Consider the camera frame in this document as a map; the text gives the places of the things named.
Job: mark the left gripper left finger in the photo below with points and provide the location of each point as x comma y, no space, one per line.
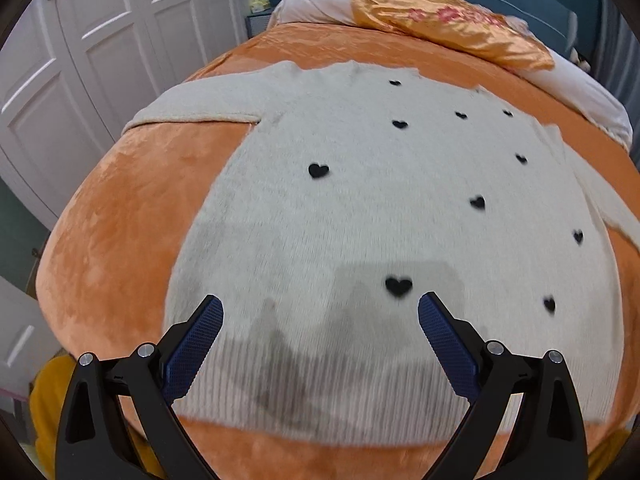
93,439

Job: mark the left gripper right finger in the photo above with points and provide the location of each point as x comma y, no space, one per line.
548,439

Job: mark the white sweater with black hearts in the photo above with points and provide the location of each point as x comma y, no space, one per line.
359,189

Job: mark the yellow garment of operator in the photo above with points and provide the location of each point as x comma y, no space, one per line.
45,405

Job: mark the orange plush bed cover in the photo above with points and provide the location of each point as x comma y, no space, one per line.
104,273

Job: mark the grey blue curtain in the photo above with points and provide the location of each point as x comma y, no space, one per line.
616,66

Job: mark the white panelled wardrobe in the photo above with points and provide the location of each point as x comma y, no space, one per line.
73,72

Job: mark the dark bedside table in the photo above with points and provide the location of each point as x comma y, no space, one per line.
257,22

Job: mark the orange satin floral pillow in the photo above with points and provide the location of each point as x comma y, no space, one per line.
457,25

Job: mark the white pillow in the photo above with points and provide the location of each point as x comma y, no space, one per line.
567,81

